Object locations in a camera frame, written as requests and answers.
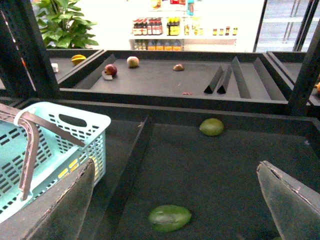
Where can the white zip tie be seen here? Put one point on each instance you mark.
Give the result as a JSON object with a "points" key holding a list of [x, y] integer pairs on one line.
{"points": [[21, 115]]}

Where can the green mango far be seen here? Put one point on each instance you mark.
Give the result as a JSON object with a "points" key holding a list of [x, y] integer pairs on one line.
{"points": [[212, 127]]}

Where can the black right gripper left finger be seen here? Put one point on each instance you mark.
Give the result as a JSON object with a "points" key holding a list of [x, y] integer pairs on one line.
{"points": [[58, 214]]}

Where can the white shelf with bottles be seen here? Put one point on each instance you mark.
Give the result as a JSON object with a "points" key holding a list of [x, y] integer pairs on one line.
{"points": [[187, 25]]}

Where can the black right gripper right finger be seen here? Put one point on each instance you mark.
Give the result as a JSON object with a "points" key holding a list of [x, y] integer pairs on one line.
{"points": [[294, 207]]}

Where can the brown fruit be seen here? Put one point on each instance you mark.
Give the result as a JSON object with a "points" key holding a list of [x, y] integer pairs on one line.
{"points": [[178, 67]]}

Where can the black upper display tray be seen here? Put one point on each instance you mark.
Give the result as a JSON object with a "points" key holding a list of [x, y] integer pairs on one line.
{"points": [[252, 88]]}

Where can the green potted plant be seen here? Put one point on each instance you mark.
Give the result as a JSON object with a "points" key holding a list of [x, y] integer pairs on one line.
{"points": [[62, 24]]}

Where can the yellow starfruit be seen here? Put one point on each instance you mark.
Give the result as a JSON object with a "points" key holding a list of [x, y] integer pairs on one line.
{"points": [[77, 59]]}

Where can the pale peach fruit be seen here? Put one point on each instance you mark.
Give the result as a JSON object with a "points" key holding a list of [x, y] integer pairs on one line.
{"points": [[132, 62]]}

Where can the yellow lemon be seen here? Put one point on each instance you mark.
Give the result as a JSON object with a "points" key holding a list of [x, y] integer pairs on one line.
{"points": [[74, 165]]}

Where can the green mango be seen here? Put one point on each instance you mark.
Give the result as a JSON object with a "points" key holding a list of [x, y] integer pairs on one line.
{"points": [[169, 218], [212, 127]]}

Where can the brown basket handle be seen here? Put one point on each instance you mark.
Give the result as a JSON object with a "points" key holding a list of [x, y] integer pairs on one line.
{"points": [[7, 114]]}

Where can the black long divider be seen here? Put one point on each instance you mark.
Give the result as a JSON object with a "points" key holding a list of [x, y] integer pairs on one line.
{"points": [[119, 196]]}

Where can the light blue plastic basket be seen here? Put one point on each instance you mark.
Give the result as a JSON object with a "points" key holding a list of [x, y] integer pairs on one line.
{"points": [[54, 153]]}

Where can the green mango near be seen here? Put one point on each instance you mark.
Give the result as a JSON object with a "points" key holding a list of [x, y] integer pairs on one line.
{"points": [[169, 218]]}

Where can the black triangular divider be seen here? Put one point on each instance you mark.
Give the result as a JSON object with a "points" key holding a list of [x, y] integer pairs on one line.
{"points": [[213, 83], [224, 81]]}

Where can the red apple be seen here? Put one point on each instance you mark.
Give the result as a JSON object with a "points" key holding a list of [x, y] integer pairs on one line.
{"points": [[110, 70]]}

